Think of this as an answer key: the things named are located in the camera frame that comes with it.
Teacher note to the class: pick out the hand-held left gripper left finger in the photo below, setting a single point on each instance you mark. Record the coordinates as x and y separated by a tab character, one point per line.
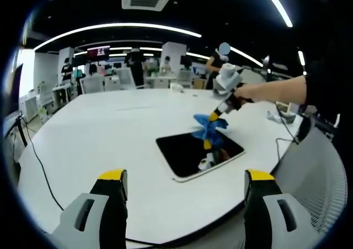
74	224

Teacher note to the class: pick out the straight ceiling light strip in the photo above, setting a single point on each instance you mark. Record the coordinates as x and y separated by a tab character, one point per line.
278	5

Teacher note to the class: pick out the small white object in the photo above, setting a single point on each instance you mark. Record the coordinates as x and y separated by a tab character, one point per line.
176	88

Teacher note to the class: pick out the red wall screen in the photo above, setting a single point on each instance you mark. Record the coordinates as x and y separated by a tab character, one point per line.
98	51

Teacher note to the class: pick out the person's right hand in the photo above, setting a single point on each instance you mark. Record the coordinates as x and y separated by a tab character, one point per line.
252	93

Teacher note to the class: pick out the black computer monitor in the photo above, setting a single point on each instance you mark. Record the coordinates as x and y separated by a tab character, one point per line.
13	92

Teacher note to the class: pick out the white office chair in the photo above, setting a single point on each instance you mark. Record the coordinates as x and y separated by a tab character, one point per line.
184	78
125	78
92	84

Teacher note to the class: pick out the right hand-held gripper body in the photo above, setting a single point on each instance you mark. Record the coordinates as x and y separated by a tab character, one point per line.
227	81

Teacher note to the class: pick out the short ceiling light strip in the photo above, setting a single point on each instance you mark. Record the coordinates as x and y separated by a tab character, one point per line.
245	56

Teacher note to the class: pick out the grey crumpled packet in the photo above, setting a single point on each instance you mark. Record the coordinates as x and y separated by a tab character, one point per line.
281	117

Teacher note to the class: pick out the blue cleaning cloth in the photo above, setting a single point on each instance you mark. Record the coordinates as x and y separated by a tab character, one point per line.
205	125

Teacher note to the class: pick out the white cabinet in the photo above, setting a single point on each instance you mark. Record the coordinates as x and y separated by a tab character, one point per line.
255	75

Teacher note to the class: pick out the small white framed box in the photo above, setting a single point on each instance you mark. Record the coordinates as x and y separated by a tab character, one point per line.
285	107

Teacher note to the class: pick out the black monitor stand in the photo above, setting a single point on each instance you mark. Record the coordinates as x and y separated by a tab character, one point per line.
22	132

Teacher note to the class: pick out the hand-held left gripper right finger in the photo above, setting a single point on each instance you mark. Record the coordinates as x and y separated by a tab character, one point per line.
295	224

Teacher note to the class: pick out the long curved ceiling light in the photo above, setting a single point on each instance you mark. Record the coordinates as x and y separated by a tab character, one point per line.
118	26

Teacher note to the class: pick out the black tablet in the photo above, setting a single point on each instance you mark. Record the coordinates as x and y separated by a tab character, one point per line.
179	155

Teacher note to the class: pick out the grey mesh office chair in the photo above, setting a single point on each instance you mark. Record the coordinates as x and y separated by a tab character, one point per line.
311	177

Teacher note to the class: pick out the white shelf unit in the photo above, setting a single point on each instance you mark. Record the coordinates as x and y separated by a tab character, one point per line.
64	94

